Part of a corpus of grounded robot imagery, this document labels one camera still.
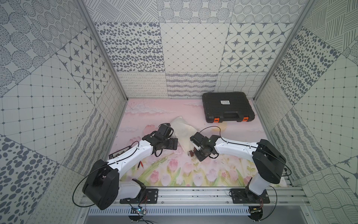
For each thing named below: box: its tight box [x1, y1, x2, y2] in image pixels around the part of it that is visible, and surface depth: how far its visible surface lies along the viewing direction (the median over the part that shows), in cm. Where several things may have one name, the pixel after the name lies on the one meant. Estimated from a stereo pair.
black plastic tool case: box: [202, 91, 255, 124], surface depth 109 cm
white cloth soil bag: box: [170, 116, 200, 154], surface depth 96 cm
